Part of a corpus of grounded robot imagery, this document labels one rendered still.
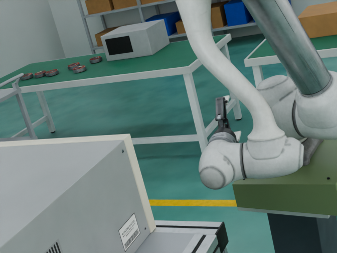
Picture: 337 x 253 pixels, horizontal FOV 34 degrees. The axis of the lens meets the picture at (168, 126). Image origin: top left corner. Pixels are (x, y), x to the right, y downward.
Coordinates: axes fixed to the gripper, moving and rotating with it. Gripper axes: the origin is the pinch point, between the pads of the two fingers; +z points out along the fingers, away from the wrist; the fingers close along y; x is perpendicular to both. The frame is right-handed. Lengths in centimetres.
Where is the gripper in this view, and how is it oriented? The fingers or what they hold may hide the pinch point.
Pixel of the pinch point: (230, 116)
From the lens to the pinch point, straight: 187.1
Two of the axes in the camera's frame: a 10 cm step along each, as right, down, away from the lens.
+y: -3.3, -8.8, -3.5
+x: -9.2, 2.1, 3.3
